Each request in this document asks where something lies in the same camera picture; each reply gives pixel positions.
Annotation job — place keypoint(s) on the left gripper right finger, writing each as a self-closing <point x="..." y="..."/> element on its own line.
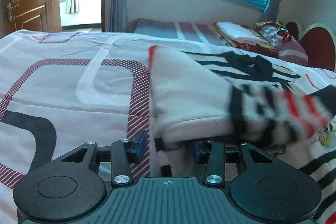
<point x="256" y="186"/>

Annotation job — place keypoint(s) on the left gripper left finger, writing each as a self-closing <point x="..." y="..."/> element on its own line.
<point x="78" y="187"/>

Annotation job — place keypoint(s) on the black white red striped sweater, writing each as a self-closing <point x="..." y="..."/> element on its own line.
<point x="192" y="102"/>

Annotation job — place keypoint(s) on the checkered maroon pillow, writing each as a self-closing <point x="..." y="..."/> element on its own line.
<point x="288" y="50"/>

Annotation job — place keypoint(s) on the red yellow folded blanket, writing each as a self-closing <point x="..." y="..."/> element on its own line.
<point x="258" y="45"/>

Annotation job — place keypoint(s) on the red heart-shaped headboard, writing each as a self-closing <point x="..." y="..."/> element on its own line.
<point x="318" y="41"/>

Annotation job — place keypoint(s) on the white folded cloth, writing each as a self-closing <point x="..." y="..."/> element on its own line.
<point x="234" y="31"/>

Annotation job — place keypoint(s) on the colourful item on pillow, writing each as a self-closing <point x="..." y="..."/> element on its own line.
<point x="282" y="30"/>

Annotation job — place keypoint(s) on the striped grey maroon small bed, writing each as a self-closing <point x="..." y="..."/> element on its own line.
<point x="175" y="30"/>

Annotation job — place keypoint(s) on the metal door handle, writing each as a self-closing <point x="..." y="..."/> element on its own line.
<point x="8" y="9"/>

